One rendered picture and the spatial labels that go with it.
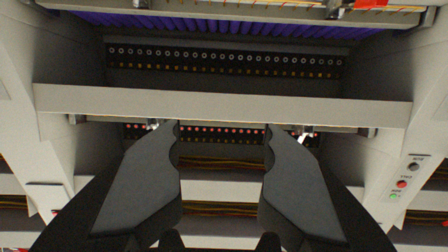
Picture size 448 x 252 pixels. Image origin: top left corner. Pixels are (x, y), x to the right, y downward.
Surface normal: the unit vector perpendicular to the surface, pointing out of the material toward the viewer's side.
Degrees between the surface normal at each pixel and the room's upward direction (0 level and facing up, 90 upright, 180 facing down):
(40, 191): 90
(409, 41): 90
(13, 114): 90
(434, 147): 90
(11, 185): 108
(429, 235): 162
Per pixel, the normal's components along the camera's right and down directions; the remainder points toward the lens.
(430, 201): 0.01, 0.17
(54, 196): 0.00, 0.47
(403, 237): 0.05, -0.98
